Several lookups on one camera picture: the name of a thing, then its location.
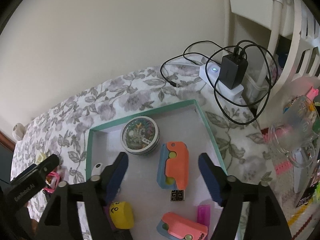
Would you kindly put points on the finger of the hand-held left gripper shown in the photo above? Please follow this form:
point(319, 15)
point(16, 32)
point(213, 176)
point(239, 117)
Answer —
point(51, 163)

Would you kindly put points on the magenta plastic case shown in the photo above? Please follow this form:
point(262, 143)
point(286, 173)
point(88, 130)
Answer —
point(204, 213)

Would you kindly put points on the blue orange toy knife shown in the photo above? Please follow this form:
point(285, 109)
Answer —
point(173, 165)
point(181, 227)

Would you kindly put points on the black wall charger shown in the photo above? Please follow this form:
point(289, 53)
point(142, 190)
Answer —
point(233, 71)

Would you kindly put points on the white plastic furniture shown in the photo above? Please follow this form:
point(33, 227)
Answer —
point(265, 25)

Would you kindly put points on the round tin with colourful bands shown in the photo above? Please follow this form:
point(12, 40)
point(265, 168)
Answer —
point(140, 138)

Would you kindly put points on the clear glass mug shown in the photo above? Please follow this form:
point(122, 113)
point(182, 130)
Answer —
point(296, 135)

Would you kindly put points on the cream plastic piece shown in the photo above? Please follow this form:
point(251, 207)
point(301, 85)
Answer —
point(41, 158)

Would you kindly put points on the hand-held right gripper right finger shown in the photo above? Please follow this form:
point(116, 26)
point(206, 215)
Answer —
point(210, 180)

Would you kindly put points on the gold black patterned tag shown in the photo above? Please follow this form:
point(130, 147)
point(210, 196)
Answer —
point(178, 195)

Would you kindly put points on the pink brick strip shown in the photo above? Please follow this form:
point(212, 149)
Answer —
point(282, 168)

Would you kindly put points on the purple yellow mushroom toy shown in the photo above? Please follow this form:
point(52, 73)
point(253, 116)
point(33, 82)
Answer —
point(121, 215)

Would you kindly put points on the small white device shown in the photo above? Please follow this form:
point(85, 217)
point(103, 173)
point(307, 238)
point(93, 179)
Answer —
point(97, 169)

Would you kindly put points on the white power strip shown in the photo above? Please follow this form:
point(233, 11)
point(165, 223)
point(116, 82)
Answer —
point(218, 81)

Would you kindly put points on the teal shallow box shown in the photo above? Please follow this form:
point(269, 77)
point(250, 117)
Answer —
point(150, 120)

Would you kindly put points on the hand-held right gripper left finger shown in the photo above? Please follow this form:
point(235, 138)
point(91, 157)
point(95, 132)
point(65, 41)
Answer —
point(117, 177)

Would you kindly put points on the white round object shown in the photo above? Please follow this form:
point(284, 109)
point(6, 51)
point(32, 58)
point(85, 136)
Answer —
point(18, 130)

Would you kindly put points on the floral blanket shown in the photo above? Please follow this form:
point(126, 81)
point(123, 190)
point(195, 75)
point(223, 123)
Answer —
point(162, 92)

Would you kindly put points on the wooden bed frame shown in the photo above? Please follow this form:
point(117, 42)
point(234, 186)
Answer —
point(5, 140)

